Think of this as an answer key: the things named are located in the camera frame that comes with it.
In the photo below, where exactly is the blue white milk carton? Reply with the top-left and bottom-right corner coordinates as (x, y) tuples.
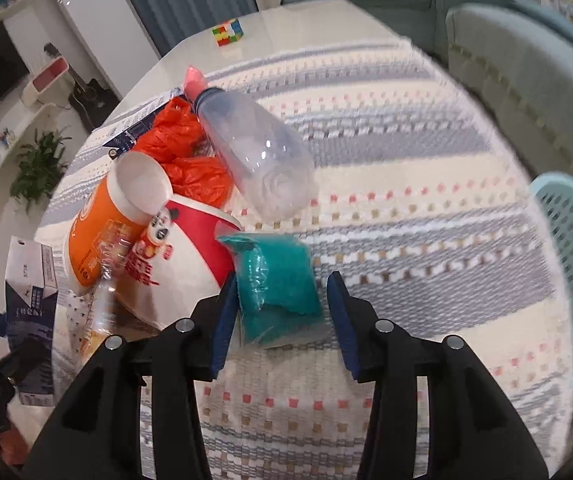
(102, 87), (183, 160)

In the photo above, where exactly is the orange paper cup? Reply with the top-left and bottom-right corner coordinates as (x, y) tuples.
(63, 152), (172, 296)

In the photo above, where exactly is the colourful puzzle cube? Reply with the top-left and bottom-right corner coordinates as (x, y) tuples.
(212, 18), (244, 47)

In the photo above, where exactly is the white refrigerator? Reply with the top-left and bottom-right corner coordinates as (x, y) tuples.
(58, 0), (160, 98)

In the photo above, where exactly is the red white panda cup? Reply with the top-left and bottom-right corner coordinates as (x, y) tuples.
(116, 194), (241, 330)

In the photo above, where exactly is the striped woven table cloth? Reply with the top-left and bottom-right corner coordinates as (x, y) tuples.
(30, 37), (573, 480)

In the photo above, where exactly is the clear plastic bottle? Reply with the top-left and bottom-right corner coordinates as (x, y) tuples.
(193, 87), (318, 221)

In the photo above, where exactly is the green potted plant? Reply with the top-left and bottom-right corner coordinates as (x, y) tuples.
(10, 130), (70, 214)

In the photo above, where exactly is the orange plastic bag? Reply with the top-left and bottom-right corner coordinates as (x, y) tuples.
(132, 96), (233, 208)

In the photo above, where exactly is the yellow snack bag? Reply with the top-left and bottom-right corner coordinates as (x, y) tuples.
(80, 238), (130, 365)

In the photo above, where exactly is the black acoustic guitar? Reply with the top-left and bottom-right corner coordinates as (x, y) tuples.
(67, 66), (119, 133)

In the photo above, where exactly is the teal packaged cloth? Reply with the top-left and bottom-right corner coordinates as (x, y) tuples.
(217, 232), (325, 348)

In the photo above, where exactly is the pink bottle cap piece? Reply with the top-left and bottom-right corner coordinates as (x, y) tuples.
(183, 66), (208, 103)

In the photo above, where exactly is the white coffee table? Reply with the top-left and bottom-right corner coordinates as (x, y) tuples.
(108, 0), (399, 122)

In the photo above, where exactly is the teal curved sofa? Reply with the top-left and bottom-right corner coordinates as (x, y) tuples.
(446, 3), (573, 177)

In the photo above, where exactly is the blue white paper box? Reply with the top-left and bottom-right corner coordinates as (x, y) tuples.
(4, 236), (59, 406)

